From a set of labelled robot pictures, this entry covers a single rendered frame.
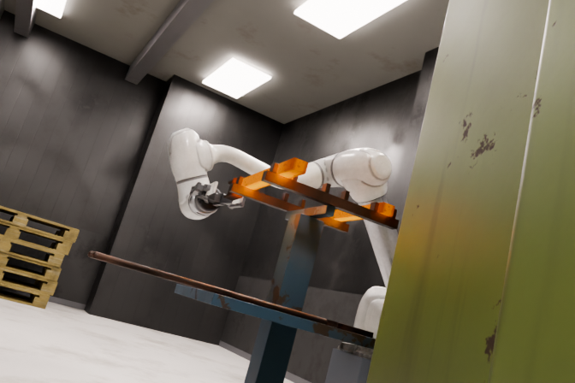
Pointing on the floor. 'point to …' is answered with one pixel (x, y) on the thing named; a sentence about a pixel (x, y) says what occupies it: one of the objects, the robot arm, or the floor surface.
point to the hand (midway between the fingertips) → (226, 192)
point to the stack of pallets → (47, 280)
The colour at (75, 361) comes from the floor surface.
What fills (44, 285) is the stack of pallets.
